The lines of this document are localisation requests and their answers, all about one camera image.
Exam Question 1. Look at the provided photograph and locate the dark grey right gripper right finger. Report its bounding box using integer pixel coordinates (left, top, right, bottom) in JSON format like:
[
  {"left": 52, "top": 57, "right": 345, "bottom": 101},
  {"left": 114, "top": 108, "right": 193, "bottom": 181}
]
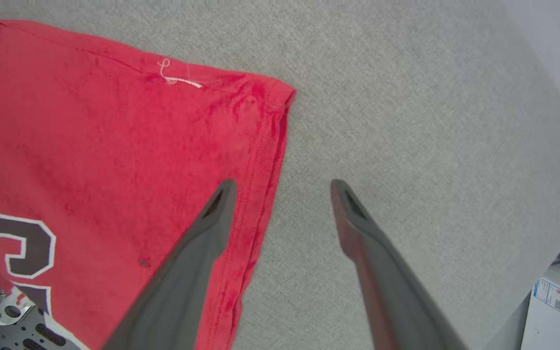
[{"left": 330, "top": 179, "right": 468, "bottom": 350}]

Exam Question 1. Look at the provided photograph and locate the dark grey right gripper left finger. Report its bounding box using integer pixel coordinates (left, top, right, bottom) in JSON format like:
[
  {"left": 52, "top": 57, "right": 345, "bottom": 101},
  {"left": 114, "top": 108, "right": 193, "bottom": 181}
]
[{"left": 100, "top": 179, "right": 238, "bottom": 350}]

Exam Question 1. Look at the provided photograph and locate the red jersey with black number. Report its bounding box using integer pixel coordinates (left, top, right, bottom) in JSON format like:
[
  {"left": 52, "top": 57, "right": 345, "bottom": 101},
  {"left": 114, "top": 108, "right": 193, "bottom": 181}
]
[{"left": 0, "top": 18, "right": 297, "bottom": 350}]

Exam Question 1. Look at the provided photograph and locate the white box with blue label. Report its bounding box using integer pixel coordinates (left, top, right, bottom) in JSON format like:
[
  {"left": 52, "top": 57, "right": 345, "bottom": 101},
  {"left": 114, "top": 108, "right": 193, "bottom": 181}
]
[{"left": 521, "top": 277, "right": 560, "bottom": 350}]

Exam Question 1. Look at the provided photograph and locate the perforated grey metal plate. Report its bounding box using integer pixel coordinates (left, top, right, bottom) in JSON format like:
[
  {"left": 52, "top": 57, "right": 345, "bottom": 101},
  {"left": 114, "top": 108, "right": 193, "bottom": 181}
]
[{"left": 0, "top": 271, "right": 91, "bottom": 350}]

